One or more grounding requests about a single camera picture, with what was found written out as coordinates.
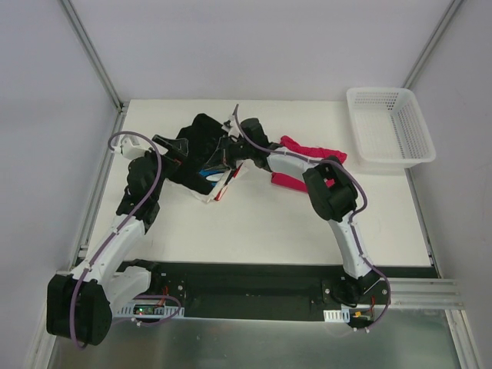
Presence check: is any black t shirt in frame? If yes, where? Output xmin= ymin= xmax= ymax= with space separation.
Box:
xmin=168 ymin=113 xmax=228 ymax=195

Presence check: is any white red shirt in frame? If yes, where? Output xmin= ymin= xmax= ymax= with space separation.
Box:
xmin=194 ymin=161 xmax=248 ymax=204

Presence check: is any pink t shirt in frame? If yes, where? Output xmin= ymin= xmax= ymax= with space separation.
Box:
xmin=271 ymin=135 xmax=347 ymax=193

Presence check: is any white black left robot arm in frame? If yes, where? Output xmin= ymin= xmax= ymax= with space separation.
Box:
xmin=45 ymin=131 xmax=188 ymax=349

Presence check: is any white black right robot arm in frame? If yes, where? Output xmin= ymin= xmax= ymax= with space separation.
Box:
xmin=220 ymin=118 xmax=383 ymax=307

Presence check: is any white perforated plastic basket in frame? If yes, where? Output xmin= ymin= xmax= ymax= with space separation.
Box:
xmin=346 ymin=87 xmax=436 ymax=172

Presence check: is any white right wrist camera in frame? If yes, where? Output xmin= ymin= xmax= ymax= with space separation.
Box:
xmin=222 ymin=115 xmax=238 ymax=137

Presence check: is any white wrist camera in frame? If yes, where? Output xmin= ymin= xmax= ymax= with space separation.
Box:
xmin=222 ymin=115 xmax=238 ymax=137
xmin=109 ymin=135 xmax=147 ymax=161

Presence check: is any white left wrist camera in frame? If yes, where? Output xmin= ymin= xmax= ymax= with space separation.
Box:
xmin=109 ymin=135 xmax=147 ymax=161

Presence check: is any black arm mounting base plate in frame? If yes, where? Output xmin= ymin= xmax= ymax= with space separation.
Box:
xmin=126 ymin=259 xmax=393 ymax=319

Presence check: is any white slotted cable duct left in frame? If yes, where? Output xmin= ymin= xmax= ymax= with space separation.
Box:
xmin=113 ymin=303 xmax=185 ymax=319

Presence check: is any white slotted cable duct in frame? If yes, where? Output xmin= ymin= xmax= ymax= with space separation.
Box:
xmin=113 ymin=303 xmax=185 ymax=319
xmin=323 ymin=309 xmax=351 ymax=324

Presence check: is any white slotted cable duct right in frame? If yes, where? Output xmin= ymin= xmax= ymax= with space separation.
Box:
xmin=323 ymin=309 xmax=351 ymax=324

